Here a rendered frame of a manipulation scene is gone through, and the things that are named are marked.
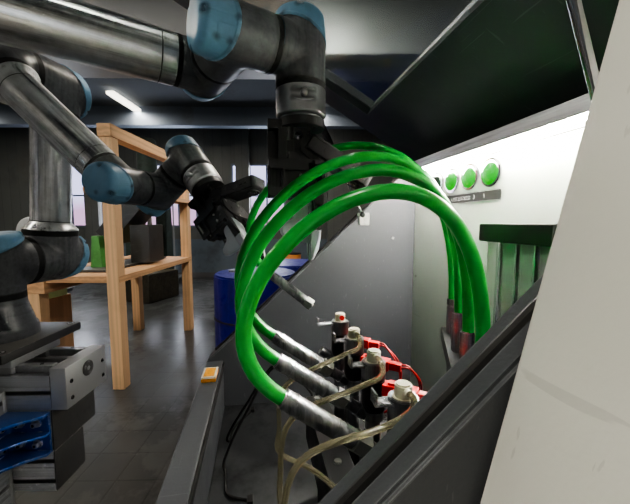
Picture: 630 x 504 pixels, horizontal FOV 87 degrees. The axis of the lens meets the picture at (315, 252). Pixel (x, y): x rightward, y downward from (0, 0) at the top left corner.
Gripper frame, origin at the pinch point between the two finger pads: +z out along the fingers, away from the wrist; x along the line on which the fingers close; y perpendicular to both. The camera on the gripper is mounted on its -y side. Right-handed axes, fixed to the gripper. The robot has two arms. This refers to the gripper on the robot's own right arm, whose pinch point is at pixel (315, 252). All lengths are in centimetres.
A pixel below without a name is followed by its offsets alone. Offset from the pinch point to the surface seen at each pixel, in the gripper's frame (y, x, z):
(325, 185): 1.7, 16.7, -8.6
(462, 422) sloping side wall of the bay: -2.8, 34.8, 7.0
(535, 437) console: -5.1, 37.6, 6.3
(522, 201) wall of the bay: -32.2, 5.3, -7.8
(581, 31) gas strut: -12.4, 31.9, -17.2
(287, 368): 6.0, 17.0, 11.0
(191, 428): 20.4, -3.4, 29.4
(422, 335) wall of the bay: -32.1, -24.9, 24.3
